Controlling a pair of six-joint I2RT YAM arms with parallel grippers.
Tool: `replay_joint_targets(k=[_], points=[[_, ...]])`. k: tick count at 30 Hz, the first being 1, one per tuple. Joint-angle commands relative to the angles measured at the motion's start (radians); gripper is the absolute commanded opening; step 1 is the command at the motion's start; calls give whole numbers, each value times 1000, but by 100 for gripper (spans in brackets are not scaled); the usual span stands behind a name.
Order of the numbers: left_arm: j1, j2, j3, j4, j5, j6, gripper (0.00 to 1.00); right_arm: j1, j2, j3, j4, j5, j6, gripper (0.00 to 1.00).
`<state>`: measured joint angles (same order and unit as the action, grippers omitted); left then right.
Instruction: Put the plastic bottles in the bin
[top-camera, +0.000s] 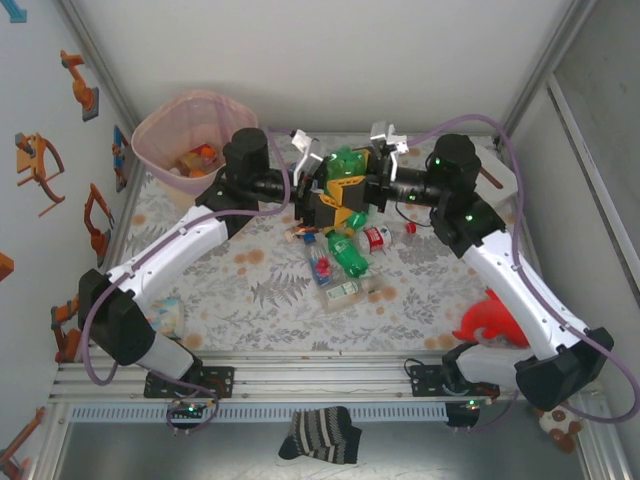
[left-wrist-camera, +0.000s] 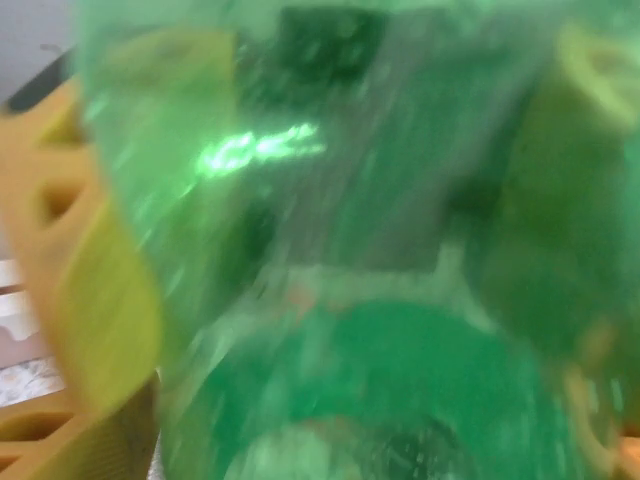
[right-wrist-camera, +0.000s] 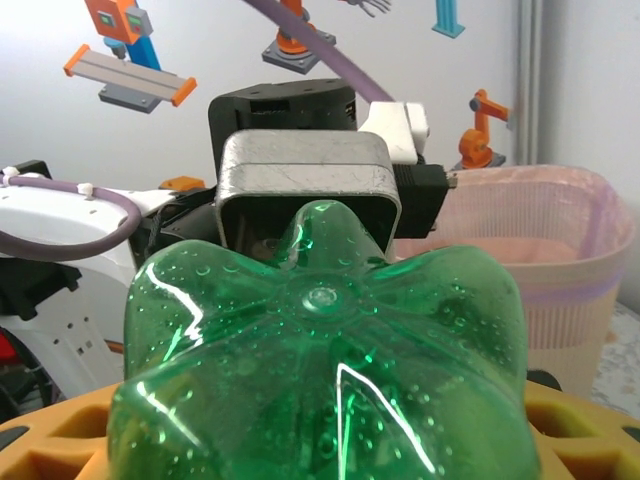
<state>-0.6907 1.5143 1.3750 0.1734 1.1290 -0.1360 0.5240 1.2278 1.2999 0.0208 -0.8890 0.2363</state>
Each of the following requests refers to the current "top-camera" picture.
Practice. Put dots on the green bottle white band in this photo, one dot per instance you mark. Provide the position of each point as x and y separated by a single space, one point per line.
345 162

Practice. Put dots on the copper label plastic bottle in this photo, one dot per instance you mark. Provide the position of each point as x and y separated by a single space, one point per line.
300 231

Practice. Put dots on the orange label bottle orange cap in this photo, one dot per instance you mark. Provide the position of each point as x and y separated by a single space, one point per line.
205 152

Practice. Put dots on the green bottle large green label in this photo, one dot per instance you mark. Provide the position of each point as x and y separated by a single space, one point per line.
345 255

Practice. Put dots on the clear bottle red flower label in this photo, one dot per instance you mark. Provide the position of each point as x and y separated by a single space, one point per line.
320 267

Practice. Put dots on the amber tea bottle red label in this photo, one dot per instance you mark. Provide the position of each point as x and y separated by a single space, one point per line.
190 165

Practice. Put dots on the beige bin with pink liner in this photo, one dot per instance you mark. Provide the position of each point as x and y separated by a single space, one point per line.
150 135

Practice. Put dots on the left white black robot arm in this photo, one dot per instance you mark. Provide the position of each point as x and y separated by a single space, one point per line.
165 250

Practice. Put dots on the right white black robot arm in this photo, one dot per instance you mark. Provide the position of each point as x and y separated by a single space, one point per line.
515 280

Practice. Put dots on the white pink tissue box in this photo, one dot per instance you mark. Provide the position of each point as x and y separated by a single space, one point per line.
492 165

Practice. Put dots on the red plastic toy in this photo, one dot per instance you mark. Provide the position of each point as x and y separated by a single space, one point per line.
480 320

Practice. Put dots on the colourful tissue pack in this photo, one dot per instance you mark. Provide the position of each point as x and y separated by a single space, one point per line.
167 315

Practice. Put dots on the black grey striped sock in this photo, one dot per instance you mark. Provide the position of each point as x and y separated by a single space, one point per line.
320 435

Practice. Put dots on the small lit circuit board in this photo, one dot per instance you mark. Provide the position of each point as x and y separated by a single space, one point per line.
472 402
189 410

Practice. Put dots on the brown white plush toy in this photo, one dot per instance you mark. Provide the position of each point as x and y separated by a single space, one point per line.
555 425

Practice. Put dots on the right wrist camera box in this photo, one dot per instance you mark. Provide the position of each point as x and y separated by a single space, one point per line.
387 137

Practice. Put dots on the blue orange wall sticker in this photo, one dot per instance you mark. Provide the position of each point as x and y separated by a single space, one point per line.
120 150

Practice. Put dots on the aluminium frame post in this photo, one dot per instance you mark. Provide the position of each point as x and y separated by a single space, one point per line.
550 50
95 47

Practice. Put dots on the aluminium mounting rail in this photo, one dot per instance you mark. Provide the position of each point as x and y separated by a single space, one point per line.
325 380

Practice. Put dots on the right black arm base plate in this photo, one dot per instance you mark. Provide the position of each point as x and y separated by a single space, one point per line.
422 380

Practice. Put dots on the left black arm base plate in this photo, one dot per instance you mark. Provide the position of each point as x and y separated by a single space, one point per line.
222 382

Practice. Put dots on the orange claw machine wall sticker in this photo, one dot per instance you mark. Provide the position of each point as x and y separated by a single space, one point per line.
30 160

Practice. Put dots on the teal wall sticker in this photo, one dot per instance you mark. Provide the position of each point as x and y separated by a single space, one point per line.
17 15

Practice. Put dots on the orange box wall sticker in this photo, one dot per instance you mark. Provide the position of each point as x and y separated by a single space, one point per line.
5 265

